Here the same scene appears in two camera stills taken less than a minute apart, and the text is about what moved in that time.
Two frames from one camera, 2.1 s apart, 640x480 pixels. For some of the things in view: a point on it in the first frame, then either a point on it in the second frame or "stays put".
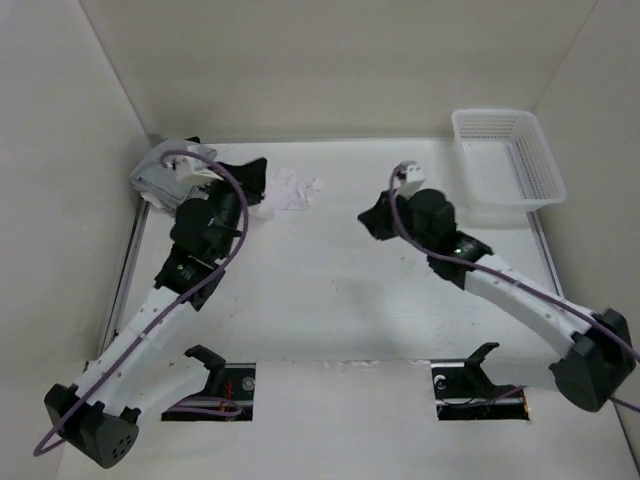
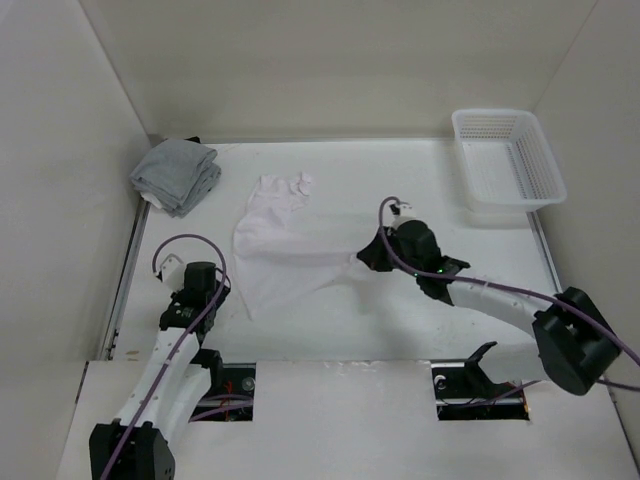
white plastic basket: x=506 y=160 stays put
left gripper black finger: x=251 y=176 → x=218 y=276
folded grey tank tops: x=158 y=187 stays put
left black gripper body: x=228 y=203 → x=176 y=296
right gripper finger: x=380 y=218 → x=378 y=254
